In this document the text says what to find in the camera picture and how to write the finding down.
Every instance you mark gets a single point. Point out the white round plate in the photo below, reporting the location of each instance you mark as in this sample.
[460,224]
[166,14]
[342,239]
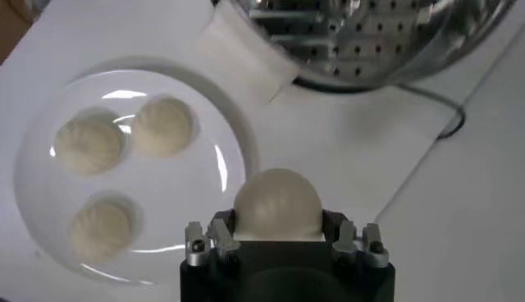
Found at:
[172,193]

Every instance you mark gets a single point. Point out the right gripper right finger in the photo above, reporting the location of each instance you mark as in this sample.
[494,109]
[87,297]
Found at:
[346,240]

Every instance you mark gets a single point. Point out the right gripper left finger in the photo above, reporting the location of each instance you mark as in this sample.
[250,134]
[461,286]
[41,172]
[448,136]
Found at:
[223,240]

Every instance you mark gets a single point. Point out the stainless steel steamer basket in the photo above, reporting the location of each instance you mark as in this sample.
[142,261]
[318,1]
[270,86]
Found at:
[369,41]

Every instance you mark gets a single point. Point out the white steamed baozi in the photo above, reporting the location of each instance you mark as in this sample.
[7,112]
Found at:
[88,143]
[100,231]
[162,127]
[279,201]

